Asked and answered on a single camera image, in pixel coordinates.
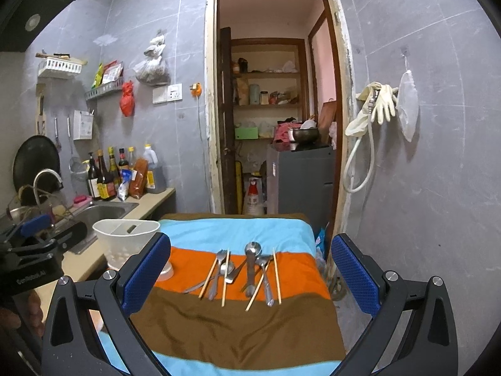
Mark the clear bag of dried goods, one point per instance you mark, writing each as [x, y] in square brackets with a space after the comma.
[153, 70]

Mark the grey cabinet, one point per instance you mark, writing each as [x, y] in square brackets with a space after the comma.
[301, 181]

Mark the white wall basket rack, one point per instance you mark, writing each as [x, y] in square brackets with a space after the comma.
[59, 66]

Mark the orange-brown spice packet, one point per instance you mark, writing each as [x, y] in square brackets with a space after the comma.
[139, 178]

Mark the red plastic bag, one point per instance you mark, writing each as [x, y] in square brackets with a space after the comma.
[127, 102]

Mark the green box on shelf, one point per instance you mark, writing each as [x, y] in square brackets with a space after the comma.
[246, 133]

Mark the dark soy sauce bottle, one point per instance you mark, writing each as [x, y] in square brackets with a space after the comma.
[93, 178]

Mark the clear plastic bag on hook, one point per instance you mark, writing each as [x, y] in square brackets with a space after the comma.
[407, 104]

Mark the white plastic utensil holder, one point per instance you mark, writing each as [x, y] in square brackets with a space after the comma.
[122, 238]

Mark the striped blue orange brown cloth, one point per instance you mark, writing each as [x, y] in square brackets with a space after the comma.
[190, 336]

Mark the white wall power socket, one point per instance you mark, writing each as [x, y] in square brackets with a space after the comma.
[167, 93]

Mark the white red rice sack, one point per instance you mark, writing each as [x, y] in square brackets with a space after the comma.
[253, 205]

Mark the steel fork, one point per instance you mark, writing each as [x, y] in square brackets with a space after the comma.
[221, 257]

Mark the white wall box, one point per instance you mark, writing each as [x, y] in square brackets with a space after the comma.
[82, 125]

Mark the large steel ladle spoon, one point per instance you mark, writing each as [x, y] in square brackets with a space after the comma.
[252, 250]

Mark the person's left hand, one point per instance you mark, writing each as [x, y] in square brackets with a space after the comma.
[31, 315]

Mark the grey wall spice shelf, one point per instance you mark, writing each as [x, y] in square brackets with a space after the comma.
[105, 89]

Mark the wire mesh strainer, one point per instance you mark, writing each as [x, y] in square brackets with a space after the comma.
[78, 169]

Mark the wooden shelf unit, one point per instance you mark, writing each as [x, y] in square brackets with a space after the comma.
[270, 83]

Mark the large oil jug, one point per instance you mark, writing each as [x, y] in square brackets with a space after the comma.
[156, 182]

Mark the steel spoon patterned handle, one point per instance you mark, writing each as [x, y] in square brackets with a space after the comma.
[263, 262]

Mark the white rubber gloves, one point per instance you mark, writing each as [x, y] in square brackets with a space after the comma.
[379, 104]

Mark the stainless steel sink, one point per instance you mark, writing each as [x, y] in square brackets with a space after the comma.
[90, 214]

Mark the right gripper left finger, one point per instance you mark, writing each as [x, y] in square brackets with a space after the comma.
[124, 294]

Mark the blue white seasoning packet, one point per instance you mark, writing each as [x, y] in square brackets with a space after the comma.
[123, 189]

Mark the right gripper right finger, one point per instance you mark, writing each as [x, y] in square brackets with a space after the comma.
[379, 294]

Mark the chrome curved faucet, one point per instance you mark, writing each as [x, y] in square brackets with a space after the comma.
[46, 182]

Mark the black wok pan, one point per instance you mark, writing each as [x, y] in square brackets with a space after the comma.
[35, 154]

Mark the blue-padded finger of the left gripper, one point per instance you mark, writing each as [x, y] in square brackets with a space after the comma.
[35, 225]

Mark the brown sauce bottle yellow label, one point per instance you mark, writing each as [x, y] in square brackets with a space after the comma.
[106, 183]

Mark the orange wall hook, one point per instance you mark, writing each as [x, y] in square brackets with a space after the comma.
[196, 90]

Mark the dark metal bowl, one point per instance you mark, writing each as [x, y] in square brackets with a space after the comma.
[305, 136]

